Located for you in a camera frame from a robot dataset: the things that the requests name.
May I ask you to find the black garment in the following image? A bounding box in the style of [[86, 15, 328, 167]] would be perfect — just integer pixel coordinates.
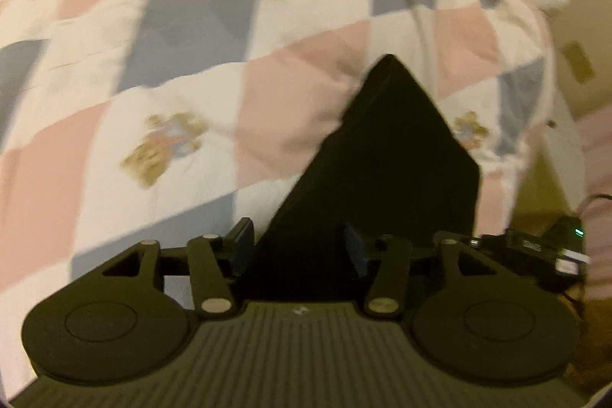
[[247, 53, 482, 296]]

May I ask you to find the brass wall socket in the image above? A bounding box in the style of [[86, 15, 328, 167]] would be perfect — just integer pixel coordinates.
[[561, 41, 597, 85]]

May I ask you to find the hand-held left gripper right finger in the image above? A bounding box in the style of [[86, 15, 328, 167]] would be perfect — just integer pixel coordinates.
[[344, 223, 499, 318]]

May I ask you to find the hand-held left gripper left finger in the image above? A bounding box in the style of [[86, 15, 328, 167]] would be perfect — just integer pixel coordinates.
[[90, 217, 256, 319]]

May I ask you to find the pink blue checkered quilt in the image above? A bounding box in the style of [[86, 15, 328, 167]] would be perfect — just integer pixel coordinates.
[[0, 0, 590, 400]]

